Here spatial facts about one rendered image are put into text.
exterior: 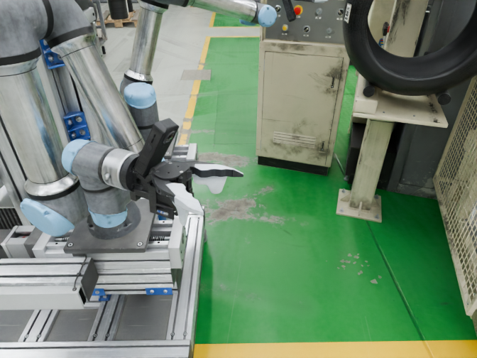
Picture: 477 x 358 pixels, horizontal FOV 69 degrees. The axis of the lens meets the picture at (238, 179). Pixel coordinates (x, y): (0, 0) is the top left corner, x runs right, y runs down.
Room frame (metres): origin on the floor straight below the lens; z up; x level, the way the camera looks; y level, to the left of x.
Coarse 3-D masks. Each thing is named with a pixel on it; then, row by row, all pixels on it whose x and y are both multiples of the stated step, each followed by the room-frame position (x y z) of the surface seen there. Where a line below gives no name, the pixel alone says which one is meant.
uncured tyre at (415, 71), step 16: (352, 0) 1.40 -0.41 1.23; (368, 0) 1.35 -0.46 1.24; (352, 16) 1.38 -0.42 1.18; (352, 32) 1.37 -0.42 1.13; (368, 32) 1.61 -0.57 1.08; (464, 32) 1.50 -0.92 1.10; (352, 48) 1.38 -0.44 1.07; (368, 48) 1.34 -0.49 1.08; (448, 48) 1.51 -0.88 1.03; (464, 48) 1.48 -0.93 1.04; (368, 64) 1.34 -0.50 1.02; (384, 64) 1.57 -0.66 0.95; (400, 64) 1.56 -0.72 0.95; (416, 64) 1.54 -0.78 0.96; (432, 64) 1.52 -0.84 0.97; (448, 64) 1.48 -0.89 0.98; (464, 64) 1.24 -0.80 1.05; (368, 80) 1.37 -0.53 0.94; (384, 80) 1.32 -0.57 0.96; (400, 80) 1.30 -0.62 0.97; (416, 80) 1.28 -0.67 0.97; (432, 80) 1.27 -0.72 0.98; (448, 80) 1.25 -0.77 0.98; (464, 80) 1.26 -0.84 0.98
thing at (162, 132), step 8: (160, 120) 0.55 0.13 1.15; (168, 120) 0.54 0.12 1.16; (152, 128) 0.52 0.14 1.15; (160, 128) 0.52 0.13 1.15; (168, 128) 0.52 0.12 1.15; (176, 128) 0.54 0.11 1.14; (152, 136) 0.52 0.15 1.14; (160, 136) 0.51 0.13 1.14; (168, 136) 0.52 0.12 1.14; (144, 144) 0.52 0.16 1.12; (152, 144) 0.52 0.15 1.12; (160, 144) 0.52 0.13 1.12; (168, 144) 0.55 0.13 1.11; (144, 152) 0.52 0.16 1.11; (152, 152) 0.51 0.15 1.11; (160, 152) 0.53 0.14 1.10; (144, 160) 0.52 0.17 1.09; (152, 160) 0.52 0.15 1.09; (160, 160) 0.55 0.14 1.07; (136, 168) 0.52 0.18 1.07; (144, 168) 0.52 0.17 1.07
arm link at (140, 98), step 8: (128, 88) 1.27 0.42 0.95; (136, 88) 1.27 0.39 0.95; (144, 88) 1.28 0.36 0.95; (152, 88) 1.28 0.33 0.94; (128, 96) 1.23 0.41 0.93; (136, 96) 1.22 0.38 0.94; (144, 96) 1.23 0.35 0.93; (152, 96) 1.25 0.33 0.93; (128, 104) 1.22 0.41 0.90; (136, 104) 1.21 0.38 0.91; (144, 104) 1.22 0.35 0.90; (152, 104) 1.24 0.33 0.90; (136, 112) 1.21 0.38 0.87; (144, 112) 1.22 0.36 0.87; (152, 112) 1.24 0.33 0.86; (136, 120) 1.22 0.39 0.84; (144, 120) 1.22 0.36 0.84; (152, 120) 1.23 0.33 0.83
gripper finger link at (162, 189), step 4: (156, 180) 0.48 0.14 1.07; (160, 180) 0.48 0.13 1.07; (164, 180) 0.48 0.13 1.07; (168, 180) 0.48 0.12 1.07; (172, 180) 0.49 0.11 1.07; (156, 184) 0.47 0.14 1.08; (160, 184) 0.47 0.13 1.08; (164, 184) 0.47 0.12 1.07; (156, 188) 0.47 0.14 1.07; (160, 188) 0.45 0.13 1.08; (164, 188) 0.45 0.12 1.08; (168, 188) 0.46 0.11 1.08; (160, 192) 0.45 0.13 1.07; (164, 192) 0.45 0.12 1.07; (168, 192) 0.44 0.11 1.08; (172, 192) 0.44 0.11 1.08; (168, 196) 0.45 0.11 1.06; (172, 196) 0.44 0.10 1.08; (172, 200) 0.44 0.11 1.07
